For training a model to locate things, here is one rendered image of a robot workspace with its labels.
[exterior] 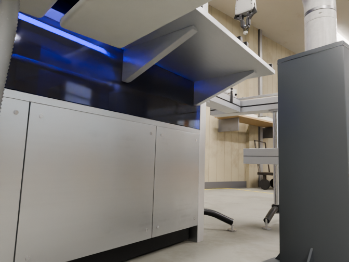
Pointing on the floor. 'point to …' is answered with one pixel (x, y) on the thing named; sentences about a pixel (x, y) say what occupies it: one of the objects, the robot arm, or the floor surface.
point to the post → (198, 235)
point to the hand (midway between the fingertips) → (245, 23)
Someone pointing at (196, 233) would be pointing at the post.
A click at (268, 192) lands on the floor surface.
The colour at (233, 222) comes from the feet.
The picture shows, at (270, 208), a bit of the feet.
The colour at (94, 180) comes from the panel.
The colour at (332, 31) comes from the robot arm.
